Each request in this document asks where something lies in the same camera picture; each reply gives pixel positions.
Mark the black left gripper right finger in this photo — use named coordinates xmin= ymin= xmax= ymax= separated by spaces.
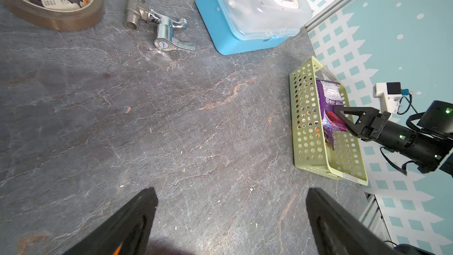
xmin=306 ymin=188 xmax=398 ymax=255

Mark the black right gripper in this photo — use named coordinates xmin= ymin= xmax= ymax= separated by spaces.
xmin=333 ymin=106 xmax=442 ymax=174

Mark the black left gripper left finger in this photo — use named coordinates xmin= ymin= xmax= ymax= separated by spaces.
xmin=65 ymin=187 xmax=158 ymax=255

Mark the purple candy bag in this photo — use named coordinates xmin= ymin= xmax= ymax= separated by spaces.
xmin=316 ymin=79 xmax=348 ymax=149

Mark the green perforated plastic basket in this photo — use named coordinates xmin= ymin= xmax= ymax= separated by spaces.
xmin=289 ymin=56 xmax=369 ymax=186

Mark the blue box clear lid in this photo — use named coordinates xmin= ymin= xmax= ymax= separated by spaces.
xmin=195 ymin=0 xmax=313 ymax=55

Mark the brown tape roll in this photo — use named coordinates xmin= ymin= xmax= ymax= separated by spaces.
xmin=0 ymin=0 xmax=106 ymax=32

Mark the silver metal faucet valve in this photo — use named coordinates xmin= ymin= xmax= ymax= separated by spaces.
xmin=125 ymin=0 xmax=196 ymax=51

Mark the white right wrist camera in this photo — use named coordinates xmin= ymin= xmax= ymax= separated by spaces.
xmin=373 ymin=82 xmax=412 ymax=114

